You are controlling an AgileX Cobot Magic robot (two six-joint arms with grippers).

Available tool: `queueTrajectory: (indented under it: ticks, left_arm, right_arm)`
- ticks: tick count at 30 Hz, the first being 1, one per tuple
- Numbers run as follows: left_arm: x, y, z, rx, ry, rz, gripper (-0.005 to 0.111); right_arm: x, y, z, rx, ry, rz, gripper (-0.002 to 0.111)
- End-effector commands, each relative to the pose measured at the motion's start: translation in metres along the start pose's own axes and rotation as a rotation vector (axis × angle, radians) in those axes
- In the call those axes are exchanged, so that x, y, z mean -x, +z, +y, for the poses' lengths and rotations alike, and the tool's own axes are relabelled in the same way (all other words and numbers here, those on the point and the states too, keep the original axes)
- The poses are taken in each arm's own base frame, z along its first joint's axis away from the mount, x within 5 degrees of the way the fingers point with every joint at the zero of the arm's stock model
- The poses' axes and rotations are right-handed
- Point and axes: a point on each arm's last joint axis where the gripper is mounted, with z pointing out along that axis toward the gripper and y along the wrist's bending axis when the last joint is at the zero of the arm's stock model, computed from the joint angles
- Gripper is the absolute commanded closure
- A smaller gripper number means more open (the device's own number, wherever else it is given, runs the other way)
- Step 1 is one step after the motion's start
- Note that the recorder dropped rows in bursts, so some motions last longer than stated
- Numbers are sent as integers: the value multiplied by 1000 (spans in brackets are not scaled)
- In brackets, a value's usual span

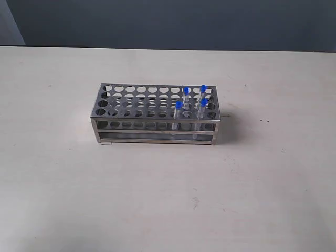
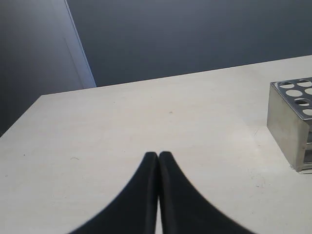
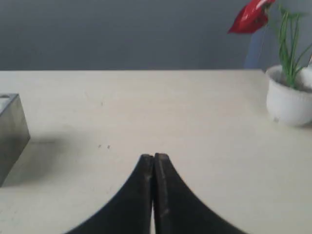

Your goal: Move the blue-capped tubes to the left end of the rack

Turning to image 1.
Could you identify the blue capped tube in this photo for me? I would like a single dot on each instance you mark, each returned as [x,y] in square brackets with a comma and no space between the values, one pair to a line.
[201,93]
[186,104]
[176,115]
[201,106]

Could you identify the stainless steel test tube rack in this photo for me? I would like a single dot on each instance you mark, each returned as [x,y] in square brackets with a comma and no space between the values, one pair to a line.
[144,114]

